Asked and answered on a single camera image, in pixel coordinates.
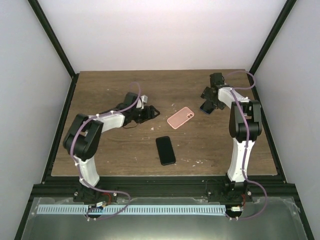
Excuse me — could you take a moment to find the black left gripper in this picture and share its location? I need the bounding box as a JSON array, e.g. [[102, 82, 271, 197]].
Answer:
[[130, 105, 160, 124]]

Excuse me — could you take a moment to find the blue smartphone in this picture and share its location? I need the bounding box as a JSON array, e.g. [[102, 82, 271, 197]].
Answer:
[[199, 100, 216, 115]]

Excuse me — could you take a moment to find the pink phone case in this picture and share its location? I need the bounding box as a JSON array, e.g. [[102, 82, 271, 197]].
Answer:
[[166, 107, 195, 130]]

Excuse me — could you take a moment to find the black smartphone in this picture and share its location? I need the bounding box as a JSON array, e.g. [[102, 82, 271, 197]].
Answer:
[[156, 136, 176, 165]]

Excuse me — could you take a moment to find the black phone case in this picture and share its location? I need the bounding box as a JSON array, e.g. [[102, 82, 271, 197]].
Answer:
[[155, 135, 177, 167]]

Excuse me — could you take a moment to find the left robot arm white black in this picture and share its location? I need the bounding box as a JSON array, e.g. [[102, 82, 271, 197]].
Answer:
[[62, 92, 160, 202]]

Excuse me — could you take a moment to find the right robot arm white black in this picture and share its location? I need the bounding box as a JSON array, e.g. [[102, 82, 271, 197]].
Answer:
[[200, 72, 263, 202]]

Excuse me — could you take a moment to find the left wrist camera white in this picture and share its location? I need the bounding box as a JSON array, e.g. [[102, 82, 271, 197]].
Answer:
[[136, 95, 148, 109]]

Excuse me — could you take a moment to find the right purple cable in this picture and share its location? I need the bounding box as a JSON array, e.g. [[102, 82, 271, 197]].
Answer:
[[224, 70, 268, 221]]

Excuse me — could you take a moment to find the purple cable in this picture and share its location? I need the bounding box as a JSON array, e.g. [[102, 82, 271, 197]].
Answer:
[[224, 70, 268, 221], [71, 81, 132, 221]]

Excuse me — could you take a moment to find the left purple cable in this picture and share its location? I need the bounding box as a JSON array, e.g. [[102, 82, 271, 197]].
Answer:
[[71, 81, 132, 221]]

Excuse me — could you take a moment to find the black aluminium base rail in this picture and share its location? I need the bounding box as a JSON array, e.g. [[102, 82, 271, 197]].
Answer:
[[29, 176, 299, 204]]

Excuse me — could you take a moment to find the right black frame post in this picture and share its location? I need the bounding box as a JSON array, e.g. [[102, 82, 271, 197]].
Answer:
[[248, 0, 298, 75]]

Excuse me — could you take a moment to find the black frame post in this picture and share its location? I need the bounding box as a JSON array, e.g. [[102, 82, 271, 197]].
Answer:
[[27, 0, 76, 79], [248, 0, 298, 75]]

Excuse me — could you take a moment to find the white slotted cable duct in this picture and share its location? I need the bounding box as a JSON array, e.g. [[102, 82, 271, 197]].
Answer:
[[36, 204, 226, 216]]

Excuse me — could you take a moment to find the left black frame post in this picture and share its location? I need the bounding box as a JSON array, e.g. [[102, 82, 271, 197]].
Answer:
[[27, 0, 76, 79]]

